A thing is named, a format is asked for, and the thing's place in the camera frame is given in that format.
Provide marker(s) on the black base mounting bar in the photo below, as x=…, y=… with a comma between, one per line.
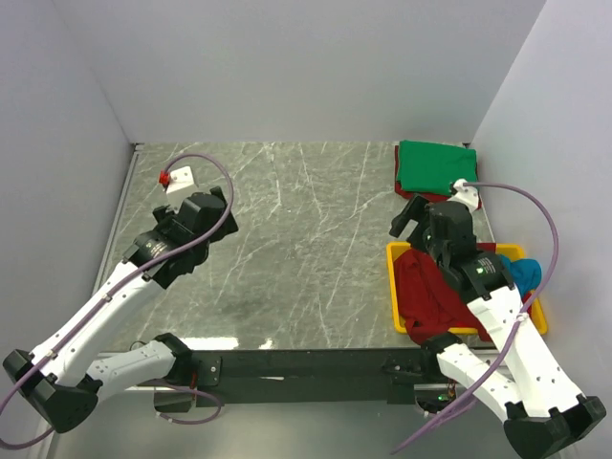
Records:
x=303, y=376

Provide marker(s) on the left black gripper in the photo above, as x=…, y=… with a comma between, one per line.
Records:
x=165, y=214

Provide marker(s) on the folded green t-shirt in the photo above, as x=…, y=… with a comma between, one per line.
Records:
x=431, y=168

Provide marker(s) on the folded red t-shirt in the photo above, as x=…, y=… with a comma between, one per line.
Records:
x=438, y=172

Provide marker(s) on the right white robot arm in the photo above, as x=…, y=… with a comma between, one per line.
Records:
x=541, y=409

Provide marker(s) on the dark red t-shirt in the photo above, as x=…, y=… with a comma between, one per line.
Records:
x=430, y=301

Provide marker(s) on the blue t-shirt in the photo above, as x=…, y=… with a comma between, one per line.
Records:
x=526, y=273

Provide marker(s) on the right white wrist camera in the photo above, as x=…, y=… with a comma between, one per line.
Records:
x=465, y=195

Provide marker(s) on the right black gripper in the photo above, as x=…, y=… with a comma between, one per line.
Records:
x=417, y=208

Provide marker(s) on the yellow plastic bin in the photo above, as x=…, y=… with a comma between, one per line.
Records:
x=397, y=287

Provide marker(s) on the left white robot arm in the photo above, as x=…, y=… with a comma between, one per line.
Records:
x=63, y=378

